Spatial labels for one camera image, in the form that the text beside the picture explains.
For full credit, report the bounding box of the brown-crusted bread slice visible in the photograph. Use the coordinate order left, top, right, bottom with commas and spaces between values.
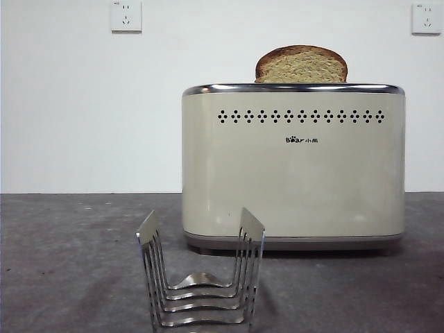
254, 44, 349, 84

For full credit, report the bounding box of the cream toaster with chrome top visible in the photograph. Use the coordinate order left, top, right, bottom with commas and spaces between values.
181, 83, 407, 257

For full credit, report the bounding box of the white wall socket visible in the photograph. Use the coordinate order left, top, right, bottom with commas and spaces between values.
111, 0, 143, 34
411, 3, 442, 35

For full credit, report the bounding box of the stainless steel toast rack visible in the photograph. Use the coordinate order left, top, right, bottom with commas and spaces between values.
135, 207, 266, 333

